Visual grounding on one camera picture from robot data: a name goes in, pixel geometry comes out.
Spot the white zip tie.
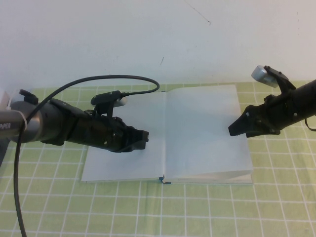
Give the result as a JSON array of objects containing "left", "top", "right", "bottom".
[{"left": 17, "top": 111, "right": 29, "bottom": 131}]

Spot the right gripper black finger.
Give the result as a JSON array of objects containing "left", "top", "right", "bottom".
[
  {"left": 243, "top": 105, "right": 263, "bottom": 119},
  {"left": 228, "top": 112, "right": 259, "bottom": 136}
]

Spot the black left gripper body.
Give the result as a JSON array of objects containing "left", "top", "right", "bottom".
[{"left": 71, "top": 110, "right": 136, "bottom": 154}]

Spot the green checked tablecloth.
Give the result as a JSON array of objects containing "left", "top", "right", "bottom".
[{"left": 0, "top": 82, "right": 316, "bottom": 237}]

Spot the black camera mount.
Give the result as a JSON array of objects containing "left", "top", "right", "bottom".
[
  {"left": 263, "top": 65, "right": 297, "bottom": 97},
  {"left": 90, "top": 90, "right": 122, "bottom": 119}
]

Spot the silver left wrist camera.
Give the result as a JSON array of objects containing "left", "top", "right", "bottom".
[{"left": 112, "top": 97, "right": 129, "bottom": 108}]

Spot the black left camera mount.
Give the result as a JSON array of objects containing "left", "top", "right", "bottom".
[{"left": 90, "top": 90, "right": 122, "bottom": 119}]

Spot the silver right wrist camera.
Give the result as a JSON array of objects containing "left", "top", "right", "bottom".
[{"left": 251, "top": 65, "right": 278, "bottom": 88}]

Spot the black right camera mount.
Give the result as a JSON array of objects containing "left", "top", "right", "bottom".
[{"left": 263, "top": 65, "right": 297, "bottom": 97}]

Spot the white hardcover book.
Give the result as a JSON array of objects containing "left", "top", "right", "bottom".
[{"left": 80, "top": 84, "right": 254, "bottom": 185}]

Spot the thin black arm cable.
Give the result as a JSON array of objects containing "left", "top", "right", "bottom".
[{"left": 304, "top": 117, "right": 316, "bottom": 132}]

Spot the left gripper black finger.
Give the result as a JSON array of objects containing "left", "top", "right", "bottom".
[
  {"left": 123, "top": 140, "right": 146, "bottom": 153},
  {"left": 128, "top": 126, "right": 150, "bottom": 143}
]

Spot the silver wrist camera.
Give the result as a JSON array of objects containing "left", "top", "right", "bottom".
[
  {"left": 251, "top": 65, "right": 278, "bottom": 88},
  {"left": 112, "top": 97, "right": 129, "bottom": 108}
]

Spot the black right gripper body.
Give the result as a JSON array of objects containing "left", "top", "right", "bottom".
[{"left": 246, "top": 89, "right": 302, "bottom": 138}]

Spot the white board panel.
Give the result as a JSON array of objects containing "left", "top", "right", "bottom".
[{"left": 0, "top": 89, "right": 12, "bottom": 112}]

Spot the thick black camera cable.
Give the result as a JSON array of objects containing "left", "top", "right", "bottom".
[{"left": 13, "top": 75, "right": 160, "bottom": 237}]

